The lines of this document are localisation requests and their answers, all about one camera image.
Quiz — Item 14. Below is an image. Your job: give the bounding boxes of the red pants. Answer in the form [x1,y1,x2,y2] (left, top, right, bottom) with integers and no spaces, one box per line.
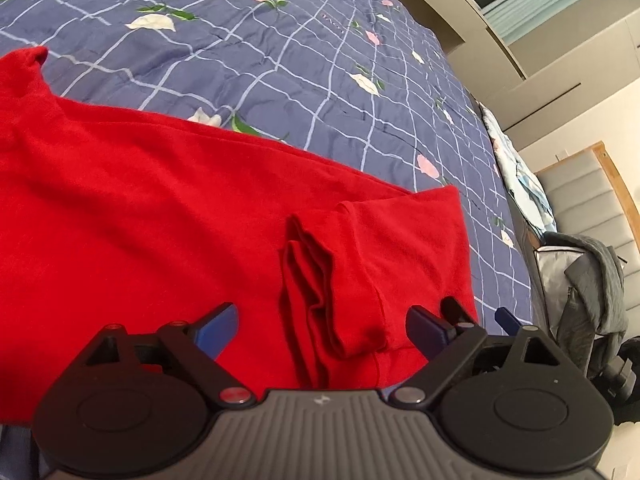
[1,48,476,425]

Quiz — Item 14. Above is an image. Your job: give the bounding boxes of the grey white bag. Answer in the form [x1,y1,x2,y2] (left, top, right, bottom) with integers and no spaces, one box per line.
[534,246,594,375]

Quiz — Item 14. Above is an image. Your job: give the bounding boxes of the grey jacket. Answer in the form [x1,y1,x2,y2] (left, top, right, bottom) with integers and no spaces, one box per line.
[541,232,628,379]

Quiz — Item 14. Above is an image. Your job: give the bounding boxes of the light blue folded bedding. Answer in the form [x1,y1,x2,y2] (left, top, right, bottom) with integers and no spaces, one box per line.
[478,103,558,235]

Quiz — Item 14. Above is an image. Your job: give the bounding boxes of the wooden padded headboard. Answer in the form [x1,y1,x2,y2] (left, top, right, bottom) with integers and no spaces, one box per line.
[534,141,640,281]

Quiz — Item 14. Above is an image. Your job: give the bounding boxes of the beige window cabinet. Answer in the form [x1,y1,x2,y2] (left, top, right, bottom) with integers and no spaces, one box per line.
[399,0,639,148]

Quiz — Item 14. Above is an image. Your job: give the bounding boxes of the blue floral checked quilt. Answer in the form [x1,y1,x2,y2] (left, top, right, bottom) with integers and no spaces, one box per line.
[1,0,533,333]

